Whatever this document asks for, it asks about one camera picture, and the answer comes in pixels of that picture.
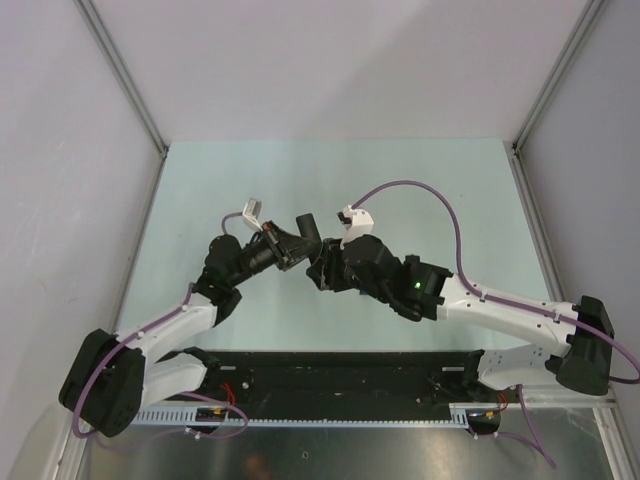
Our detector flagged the left aluminium frame post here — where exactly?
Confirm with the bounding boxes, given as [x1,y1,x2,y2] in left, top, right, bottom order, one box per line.
[73,0,168,158]

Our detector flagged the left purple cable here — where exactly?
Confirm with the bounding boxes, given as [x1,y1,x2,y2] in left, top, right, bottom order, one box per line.
[72,212,251,441]

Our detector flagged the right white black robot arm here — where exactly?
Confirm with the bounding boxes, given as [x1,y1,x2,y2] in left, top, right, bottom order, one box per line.
[306,235,614,401]

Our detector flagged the black remote control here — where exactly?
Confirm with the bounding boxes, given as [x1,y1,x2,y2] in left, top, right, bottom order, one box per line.
[296,213,323,263]

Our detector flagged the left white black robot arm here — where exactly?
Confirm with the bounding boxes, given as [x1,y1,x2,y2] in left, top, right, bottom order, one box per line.
[59,214,322,439]

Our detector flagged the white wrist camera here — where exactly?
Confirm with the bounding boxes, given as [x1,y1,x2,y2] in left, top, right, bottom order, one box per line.
[242,198,262,232]
[337,205,375,248]

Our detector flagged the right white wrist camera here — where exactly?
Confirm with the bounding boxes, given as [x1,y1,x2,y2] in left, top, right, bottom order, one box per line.
[337,205,375,248]

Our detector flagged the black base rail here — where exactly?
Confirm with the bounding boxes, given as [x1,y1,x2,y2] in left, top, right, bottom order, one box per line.
[188,347,499,420]

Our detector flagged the grey slotted cable duct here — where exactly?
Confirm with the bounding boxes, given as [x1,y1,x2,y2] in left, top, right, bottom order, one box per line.
[132,403,469,429]

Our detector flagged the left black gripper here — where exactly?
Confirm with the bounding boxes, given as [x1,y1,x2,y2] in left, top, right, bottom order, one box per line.
[228,220,321,287]

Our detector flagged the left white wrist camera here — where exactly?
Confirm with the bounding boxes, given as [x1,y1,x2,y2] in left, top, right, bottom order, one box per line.
[242,198,262,232]

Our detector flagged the right aluminium frame post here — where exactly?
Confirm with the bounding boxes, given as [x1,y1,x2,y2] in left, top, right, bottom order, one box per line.
[511,0,610,154]

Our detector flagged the aluminium frame post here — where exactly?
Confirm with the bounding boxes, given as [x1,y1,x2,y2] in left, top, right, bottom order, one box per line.
[511,0,610,154]
[73,0,168,158]

